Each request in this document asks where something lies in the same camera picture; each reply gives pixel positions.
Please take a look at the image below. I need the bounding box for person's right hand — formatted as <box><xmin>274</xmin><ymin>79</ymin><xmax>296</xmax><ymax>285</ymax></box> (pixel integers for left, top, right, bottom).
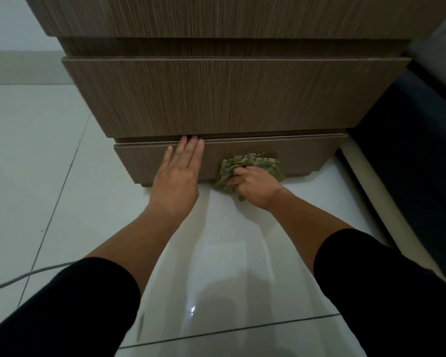
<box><xmin>226</xmin><ymin>165</ymin><xmax>287</xmax><ymax>213</ymax></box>

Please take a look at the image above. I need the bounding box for person's left hand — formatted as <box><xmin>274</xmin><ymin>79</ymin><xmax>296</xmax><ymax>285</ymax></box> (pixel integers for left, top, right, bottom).
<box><xmin>148</xmin><ymin>135</ymin><xmax>205</xmax><ymax>220</ymax></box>

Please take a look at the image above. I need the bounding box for green patterned cleaning cloth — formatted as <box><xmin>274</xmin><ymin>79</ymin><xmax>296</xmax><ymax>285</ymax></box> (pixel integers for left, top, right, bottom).
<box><xmin>214</xmin><ymin>152</ymin><xmax>285</xmax><ymax>202</ymax></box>

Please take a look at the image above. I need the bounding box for person's right forearm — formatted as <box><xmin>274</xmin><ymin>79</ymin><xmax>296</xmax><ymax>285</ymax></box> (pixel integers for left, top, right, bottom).
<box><xmin>266</xmin><ymin>187</ymin><xmax>446</xmax><ymax>357</ymax></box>

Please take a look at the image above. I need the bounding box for person's left forearm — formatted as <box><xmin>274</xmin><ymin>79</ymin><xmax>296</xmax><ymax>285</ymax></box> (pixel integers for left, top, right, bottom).
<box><xmin>0</xmin><ymin>204</ymin><xmax>188</xmax><ymax>357</ymax></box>

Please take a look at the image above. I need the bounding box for small wooden drawer front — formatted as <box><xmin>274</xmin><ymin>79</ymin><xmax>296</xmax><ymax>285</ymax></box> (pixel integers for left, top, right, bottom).
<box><xmin>113</xmin><ymin>133</ymin><xmax>349</xmax><ymax>188</ymax></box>

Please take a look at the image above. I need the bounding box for large wooden drawer front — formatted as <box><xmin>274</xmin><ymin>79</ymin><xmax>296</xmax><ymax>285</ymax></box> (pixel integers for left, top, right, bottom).
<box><xmin>62</xmin><ymin>56</ymin><xmax>412</xmax><ymax>139</ymax></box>

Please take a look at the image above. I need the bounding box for brown wooden drawer cabinet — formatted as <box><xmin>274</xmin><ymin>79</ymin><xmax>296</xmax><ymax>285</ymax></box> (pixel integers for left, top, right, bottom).
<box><xmin>22</xmin><ymin>0</ymin><xmax>446</xmax><ymax>188</ymax></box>

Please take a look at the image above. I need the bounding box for dark blue sofa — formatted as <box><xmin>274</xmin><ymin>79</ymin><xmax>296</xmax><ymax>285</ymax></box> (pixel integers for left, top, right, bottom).
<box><xmin>346</xmin><ymin>59</ymin><xmax>446</xmax><ymax>291</ymax></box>

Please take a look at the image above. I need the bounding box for grey cushion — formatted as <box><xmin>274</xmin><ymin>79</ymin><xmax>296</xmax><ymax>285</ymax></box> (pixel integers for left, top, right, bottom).
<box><xmin>407</xmin><ymin>9</ymin><xmax>446</xmax><ymax>99</ymax></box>

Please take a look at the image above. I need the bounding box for grey power cable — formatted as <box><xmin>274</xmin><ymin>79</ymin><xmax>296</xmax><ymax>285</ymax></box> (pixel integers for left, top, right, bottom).
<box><xmin>0</xmin><ymin>260</ymin><xmax>77</xmax><ymax>293</ymax></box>

